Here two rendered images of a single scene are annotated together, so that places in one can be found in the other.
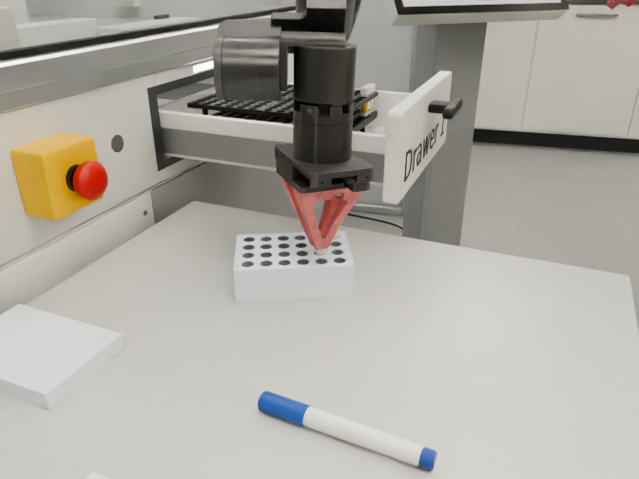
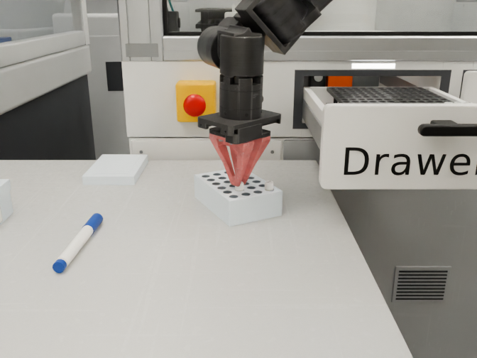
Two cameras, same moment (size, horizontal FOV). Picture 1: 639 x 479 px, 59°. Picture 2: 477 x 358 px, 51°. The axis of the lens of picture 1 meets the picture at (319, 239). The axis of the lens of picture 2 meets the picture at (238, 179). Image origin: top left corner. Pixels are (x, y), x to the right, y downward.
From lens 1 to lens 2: 67 cm
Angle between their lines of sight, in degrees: 62
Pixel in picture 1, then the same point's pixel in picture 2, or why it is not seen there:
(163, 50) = (320, 47)
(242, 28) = (226, 23)
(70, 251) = (204, 149)
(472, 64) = not seen: outside the picture
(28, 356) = (106, 166)
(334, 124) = (224, 89)
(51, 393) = (85, 177)
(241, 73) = (202, 47)
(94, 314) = (160, 172)
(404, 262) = (301, 236)
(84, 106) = not seen: hidden behind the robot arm
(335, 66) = (224, 47)
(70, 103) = not seen: hidden behind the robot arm
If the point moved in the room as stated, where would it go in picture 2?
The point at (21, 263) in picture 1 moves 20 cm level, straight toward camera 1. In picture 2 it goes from (172, 141) to (88, 167)
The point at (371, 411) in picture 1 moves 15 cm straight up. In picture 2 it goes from (103, 250) to (91, 131)
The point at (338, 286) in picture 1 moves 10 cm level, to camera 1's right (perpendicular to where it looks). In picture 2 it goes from (224, 213) to (254, 243)
